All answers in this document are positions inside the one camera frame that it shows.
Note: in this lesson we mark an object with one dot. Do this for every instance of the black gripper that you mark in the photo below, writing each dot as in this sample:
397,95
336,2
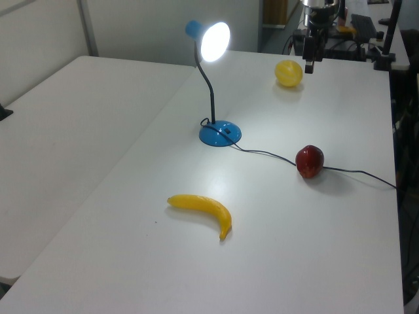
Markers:
315,36

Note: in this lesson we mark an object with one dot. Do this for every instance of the black pole with clamp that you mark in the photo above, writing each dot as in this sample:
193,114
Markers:
391,29

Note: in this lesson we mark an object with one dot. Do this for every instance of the yellow banana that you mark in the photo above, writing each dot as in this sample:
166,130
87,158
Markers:
209,205

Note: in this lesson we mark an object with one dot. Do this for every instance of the small yellow object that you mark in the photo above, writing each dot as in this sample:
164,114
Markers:
347,29

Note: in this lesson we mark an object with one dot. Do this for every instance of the black computer mouse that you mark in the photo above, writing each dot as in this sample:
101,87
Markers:
383,21

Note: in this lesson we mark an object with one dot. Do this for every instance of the black equipment base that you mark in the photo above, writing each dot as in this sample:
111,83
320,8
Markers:
343,49

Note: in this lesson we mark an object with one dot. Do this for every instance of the beige board panel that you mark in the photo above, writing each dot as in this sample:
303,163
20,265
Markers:
278,11

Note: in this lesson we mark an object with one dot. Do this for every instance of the red apple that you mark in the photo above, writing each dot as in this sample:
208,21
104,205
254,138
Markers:
309,162

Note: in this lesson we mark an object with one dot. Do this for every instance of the grey metal partition post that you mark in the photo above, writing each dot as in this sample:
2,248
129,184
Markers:
89,27

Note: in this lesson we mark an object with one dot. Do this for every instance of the blue gooseneck desk lamp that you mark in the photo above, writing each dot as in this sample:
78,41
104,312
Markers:
220,132

